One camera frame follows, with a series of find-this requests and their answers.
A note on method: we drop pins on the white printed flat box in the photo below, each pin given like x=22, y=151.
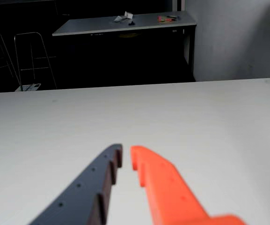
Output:
x=31, y=87

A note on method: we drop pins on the red yellow desk items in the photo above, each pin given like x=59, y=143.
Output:
x=165, y=19

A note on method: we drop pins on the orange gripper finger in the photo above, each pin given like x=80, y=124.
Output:
x=167, y=192

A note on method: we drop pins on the grey desk with dark legs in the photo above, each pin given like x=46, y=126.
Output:
x=144, y=25

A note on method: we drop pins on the crumpled white paper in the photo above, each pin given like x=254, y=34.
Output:
x=123, y=17

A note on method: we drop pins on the small black desk object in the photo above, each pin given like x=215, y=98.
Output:
x=131, y=23

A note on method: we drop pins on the dark navy gripper finger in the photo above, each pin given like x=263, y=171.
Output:
x=83, y=194

